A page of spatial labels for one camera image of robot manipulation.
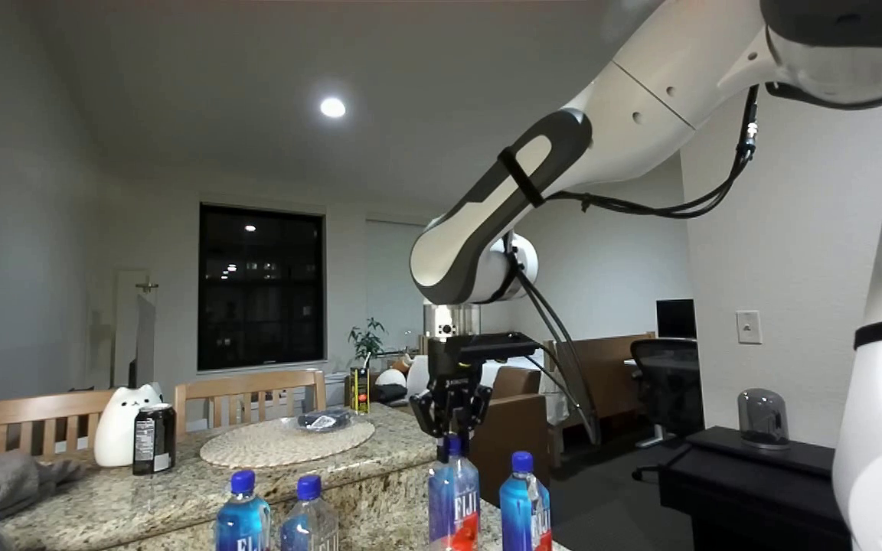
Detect green potted plant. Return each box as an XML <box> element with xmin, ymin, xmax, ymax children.
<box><xmin>346</xmin><ymin>316</ymin><xmax>387</xmax><ymax>416</ymax></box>

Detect black box cabinet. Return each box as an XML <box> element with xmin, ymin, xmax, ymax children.
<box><xmin>654</xmin><ymin>426</ymin><xmax>852</xmax><ymax>551</ymax></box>

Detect white plastic jug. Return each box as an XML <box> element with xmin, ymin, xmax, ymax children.
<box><xmin>92</xmin><ymin>380</ymin><xmax>165</xmax><ymax>471</ymax></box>

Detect white light switch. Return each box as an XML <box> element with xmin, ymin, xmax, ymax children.
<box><xmin>731</xmin><ymin>307</ymin><xmax>766</xmax><ymax>348</ymax></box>

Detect small computer monitor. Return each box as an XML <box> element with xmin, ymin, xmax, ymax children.
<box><xmin>653</xmin><ymin>298</ymin><xmax>700</xmax><ymax>342</ymax></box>

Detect fiji water bottle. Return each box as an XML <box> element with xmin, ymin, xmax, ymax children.
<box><xmin>424</xmin><ymin>434</ymin><xmax>484</xmax><ymax>551</ymax></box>
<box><xmin>274</xmin><ymin>471</ymin><xmax>334</xmax><ymax>551</ymax></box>
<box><xmin>210</xmin><ymin>467</ymin><xmax>271</xmax><ymax>551</ymax></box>
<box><xmin>497</xmin><ymin>448</ymin><xmax>555</xmax><ymax>551</ymax></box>

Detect grey cloth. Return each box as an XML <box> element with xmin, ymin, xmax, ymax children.
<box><xmin>0</xmin><ymin>450</ymin><xmax>81</xmax><ymax>519</ymax></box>

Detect wooden bed with white bedding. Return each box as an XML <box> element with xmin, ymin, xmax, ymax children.
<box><xmin>374</xmin><ymin>346</ymin><xmax>570</xmax><ymax>479</ymax></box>

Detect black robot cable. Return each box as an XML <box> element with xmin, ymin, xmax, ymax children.
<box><xmin>498</xmin><ymin>83</ymin><xmax>766</xmax><ymax>450</ymax></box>

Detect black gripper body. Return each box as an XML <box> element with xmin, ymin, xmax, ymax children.
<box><xmin>419</xmin><ymin>352</ymin><xmax>497</xmax><ymax>411</ymax></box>

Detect wooden desk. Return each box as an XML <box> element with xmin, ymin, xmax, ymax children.
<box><xmin>560</xmin><ymin>334</ymin><xmax>660</xmax><ymax>441</ymax></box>

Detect round ceiling light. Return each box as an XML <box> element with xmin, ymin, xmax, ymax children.
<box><xmin>315</xmin><ymin>93</ymin><xmax>351</xmax><ymax>124</ymax></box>

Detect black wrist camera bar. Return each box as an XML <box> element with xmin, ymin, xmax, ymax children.
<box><xmin>424</xmin><ymin>330</ymin><xmax>541</xmax><ymax>362</ymax></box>

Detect grey translucent container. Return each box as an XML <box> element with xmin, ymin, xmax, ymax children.
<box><xmin>737</xmin><ymin>387</ymin><xmax>790</xmax><ymax>445</ymax></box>

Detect wooden slatted chair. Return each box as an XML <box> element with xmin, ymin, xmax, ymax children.
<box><xmin>0</xmin><ymin>387</ymin><xmax>117</xmax><ymax>467</ymax></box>
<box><xmin>171</xmin><ymin>366</ymin><xmax>331</xmax><ymax>437</ymax></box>

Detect small glass dish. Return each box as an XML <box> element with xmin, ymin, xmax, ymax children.
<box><xmin>292</xmin><ymin>408</ymin><xmax>354</xmax><ymax>434</ymax></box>

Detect dark window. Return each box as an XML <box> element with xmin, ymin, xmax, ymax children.
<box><xmin>197</xmin><ymin>201</ymin><xmax>327</xmax><ymax>375</ymax></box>

